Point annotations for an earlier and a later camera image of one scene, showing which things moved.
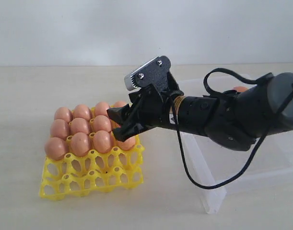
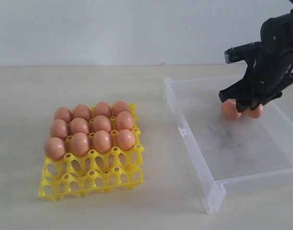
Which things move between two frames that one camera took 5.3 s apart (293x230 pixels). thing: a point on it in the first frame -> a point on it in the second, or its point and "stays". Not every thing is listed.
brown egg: x=102 y=141 stays
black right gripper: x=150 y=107 -> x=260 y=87
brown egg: x=127 y=144 stays
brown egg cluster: x=59 y=128 stays
